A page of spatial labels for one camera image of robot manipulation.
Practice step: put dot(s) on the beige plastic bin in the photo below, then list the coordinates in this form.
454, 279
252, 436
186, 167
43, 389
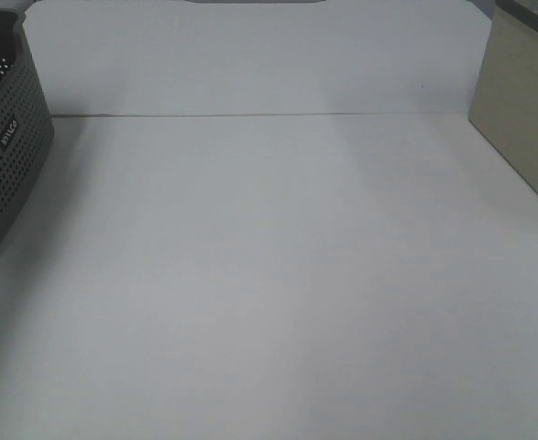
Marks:
504, 107

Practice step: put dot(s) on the grey perforated plastic basket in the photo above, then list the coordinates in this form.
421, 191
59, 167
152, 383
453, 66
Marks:
26, 128

